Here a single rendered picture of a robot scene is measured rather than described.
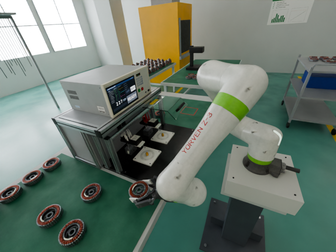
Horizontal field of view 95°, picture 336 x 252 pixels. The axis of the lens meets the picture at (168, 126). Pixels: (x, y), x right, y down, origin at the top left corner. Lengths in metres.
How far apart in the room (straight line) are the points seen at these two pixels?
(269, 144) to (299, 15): 5.33
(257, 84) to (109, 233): 0.88
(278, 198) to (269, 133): 0.31
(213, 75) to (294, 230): 1.61
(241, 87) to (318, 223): 1.72
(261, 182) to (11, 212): 1.37
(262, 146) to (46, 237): 1.13
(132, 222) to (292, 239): 1.38
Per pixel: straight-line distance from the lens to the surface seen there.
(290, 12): 6.00
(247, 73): 0.55
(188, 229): 1.69
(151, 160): 1.10
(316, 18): 6.09
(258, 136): 0.86
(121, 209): 0.98
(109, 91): 0.94
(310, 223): 2.04
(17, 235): 1.20
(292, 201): 0.97
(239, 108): 0.52
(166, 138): 1.27
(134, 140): 1.08
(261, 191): 0.93
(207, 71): 0.64
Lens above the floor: 1.56
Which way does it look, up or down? 34 degrees down
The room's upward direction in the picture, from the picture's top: 5 degrees counter-clockwise
